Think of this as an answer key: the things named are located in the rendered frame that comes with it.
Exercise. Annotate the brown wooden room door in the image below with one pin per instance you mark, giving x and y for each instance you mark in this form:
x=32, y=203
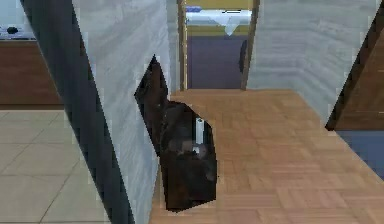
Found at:
x=363, y=86

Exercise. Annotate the white bed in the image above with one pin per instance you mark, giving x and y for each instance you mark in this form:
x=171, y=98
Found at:
x=220, y=18

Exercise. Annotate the blue pillow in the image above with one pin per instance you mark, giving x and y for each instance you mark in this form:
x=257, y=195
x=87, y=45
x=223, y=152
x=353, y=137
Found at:
x=193, y=8

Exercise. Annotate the wooden door frame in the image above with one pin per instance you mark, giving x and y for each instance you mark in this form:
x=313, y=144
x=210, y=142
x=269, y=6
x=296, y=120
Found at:
x=182, y=43

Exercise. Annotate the small black round object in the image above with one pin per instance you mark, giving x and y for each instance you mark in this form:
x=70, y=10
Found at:
x=12, y=30

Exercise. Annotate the brown kitchen counter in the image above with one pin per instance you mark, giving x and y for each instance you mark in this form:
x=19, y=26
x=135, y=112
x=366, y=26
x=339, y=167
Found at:
x=23, y=73

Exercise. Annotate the dark brown open cabinet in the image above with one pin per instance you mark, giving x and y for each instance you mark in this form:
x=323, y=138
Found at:
x=186, y=173

